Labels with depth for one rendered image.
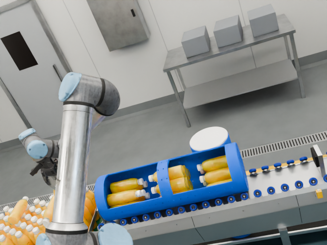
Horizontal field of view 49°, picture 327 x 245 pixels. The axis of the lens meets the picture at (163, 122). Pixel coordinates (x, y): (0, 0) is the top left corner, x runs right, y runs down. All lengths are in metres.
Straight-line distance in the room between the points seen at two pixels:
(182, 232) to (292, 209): 0.65
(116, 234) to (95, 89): 0.55
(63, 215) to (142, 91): 4.45
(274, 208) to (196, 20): 3.53
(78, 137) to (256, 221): 1.27
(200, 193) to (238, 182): 0.22
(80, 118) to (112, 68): 4.27
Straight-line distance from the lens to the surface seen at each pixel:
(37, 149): 1.84
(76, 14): 5.47
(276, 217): 2.22
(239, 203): 2.12
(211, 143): 2.46
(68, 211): 1.33
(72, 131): 1.34
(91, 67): 5.68
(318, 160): 2.10
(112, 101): 1.43
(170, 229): 2.24
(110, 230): 1.42
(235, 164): 1.96
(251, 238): 2.98
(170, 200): 2.06
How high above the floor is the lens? 2.38
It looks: 27 degrees down
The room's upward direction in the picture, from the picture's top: 23 degrees counter-clockwise
